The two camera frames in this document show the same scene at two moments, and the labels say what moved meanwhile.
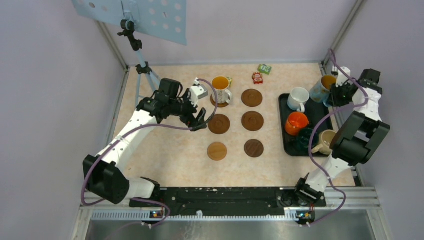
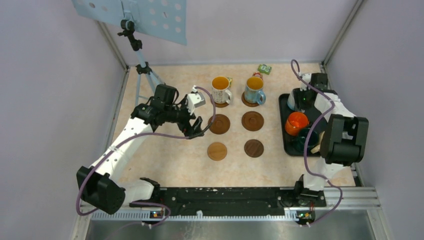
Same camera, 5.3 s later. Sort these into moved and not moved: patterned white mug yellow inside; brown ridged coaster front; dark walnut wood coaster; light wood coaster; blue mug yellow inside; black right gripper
Moved: blue mug yellow inside; black right gripper
Not moved: light wood coaster; dark walnut wood coaster; brown ridged coaster front; patterned white mug yellow inside
